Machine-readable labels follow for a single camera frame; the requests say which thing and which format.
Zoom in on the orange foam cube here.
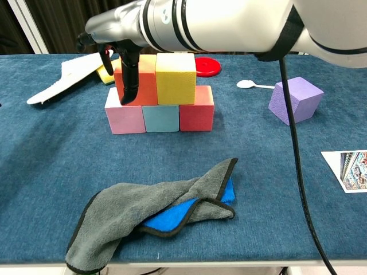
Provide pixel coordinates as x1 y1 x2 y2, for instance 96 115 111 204
114 54 158 107

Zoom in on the yellow foam cube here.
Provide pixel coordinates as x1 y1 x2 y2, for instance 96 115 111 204
155 52 197 106

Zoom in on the red foam cube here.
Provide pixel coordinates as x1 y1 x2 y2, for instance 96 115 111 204
178 85 215 132

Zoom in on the printed photo card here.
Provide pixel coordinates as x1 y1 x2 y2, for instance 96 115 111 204
321 150 367 194

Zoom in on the white plastic spoon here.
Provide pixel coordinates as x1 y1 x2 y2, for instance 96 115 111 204
236 80 276 90

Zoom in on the red round disc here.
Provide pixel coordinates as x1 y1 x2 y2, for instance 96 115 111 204
194 57 222 77

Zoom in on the purple foam cube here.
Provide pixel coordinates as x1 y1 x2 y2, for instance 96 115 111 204
268 76 325 126

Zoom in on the white plastic knife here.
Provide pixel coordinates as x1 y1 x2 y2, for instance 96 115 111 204
26 51 106 105

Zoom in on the white frame post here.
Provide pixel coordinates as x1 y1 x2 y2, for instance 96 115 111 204
7 0 49 54

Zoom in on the yellow sponge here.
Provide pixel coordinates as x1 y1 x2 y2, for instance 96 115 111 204
96 58 121 86

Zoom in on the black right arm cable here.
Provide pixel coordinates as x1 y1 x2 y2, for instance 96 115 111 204
279 57 339 275

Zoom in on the light blue foam cube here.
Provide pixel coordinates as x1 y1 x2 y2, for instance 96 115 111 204
142 104 181 133

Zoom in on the black curtain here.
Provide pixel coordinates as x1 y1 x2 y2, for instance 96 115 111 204
25 0 127 54
0 0 35 55

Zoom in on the blue felt table cover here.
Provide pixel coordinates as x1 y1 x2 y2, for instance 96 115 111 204
0 53 367 264

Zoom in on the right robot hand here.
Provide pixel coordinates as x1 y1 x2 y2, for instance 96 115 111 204
76 0 149 105

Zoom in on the pink foam cube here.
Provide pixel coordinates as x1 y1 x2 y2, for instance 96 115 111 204
104 87 146 135

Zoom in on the grey and blue cloth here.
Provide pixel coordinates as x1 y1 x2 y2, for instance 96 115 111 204
65 157 239 274

